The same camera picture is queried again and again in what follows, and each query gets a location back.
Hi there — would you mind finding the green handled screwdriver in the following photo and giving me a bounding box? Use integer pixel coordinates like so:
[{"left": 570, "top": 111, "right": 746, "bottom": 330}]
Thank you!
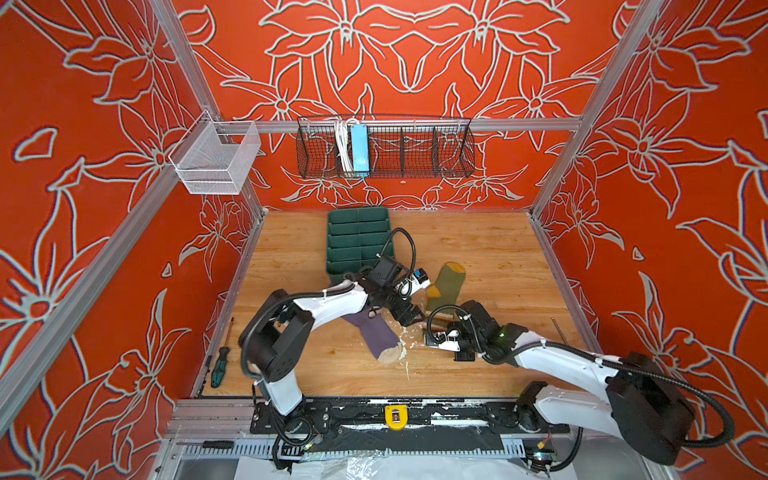
[{"left": 210, "top": 346, "right": 231, "bottom": 389}]

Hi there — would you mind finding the green plastic divider tray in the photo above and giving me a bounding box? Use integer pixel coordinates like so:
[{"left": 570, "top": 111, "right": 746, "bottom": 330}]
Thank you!
[{"left": 326, "top": 206, "right": 392, "bottom": 284}]

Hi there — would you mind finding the green striped sock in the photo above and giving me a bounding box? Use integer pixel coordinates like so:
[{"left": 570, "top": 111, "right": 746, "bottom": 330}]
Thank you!
[{"left": 425, "top": 262, "right": 466, "bottom": 315}]

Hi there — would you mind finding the metal hex key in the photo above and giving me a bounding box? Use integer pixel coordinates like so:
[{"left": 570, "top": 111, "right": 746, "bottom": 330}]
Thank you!
[{"left": 550, "top": 317, "right": 570, "bottom": 346}]

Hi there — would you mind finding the light blue box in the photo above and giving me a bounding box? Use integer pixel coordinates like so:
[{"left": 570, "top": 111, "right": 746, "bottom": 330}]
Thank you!
[{"left": 350, "top": 123, "right": 370, "bottom": 177}]

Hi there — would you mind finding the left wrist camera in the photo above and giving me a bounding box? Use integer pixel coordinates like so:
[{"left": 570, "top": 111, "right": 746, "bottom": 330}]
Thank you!
[{"left": 409, "top": 268, "right": 431, "bottom": 292}]

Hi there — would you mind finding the black wire wall basket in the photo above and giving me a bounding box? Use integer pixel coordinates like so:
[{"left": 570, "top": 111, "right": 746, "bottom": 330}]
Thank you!
[{"left": 296, "top": 115, "right": 476, "bottom": 180}]

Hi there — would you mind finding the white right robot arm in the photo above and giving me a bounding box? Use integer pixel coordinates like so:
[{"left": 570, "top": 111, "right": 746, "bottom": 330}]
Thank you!
[{"left": 425, "top": 301, "right": 735, "bottom": 465}]

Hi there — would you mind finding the purple sock beige toe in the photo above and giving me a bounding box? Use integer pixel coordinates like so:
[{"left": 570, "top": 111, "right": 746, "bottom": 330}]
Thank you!
[{"left": 343, "top": 308, "right": 405, "bottom": 365}]

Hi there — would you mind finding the white cable bundle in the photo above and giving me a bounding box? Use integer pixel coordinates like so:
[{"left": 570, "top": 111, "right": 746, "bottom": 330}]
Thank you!
[{"left": 333, "top": 119, "right": 354, "bottom": 175}]

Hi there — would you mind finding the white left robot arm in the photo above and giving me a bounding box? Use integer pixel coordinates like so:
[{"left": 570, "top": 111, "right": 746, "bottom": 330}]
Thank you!
[{"left": 238, "top": 255, "right": 431, "bottom": 417}]

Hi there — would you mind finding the clear plastic wall bin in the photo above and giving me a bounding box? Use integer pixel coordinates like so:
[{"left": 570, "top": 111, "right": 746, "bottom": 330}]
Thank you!
[{"left": 169, "top": 111, "right": 262, "bottom": 195}]

